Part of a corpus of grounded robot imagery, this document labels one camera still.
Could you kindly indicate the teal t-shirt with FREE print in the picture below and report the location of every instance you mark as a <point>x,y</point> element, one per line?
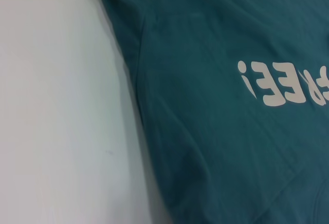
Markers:
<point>218,118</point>

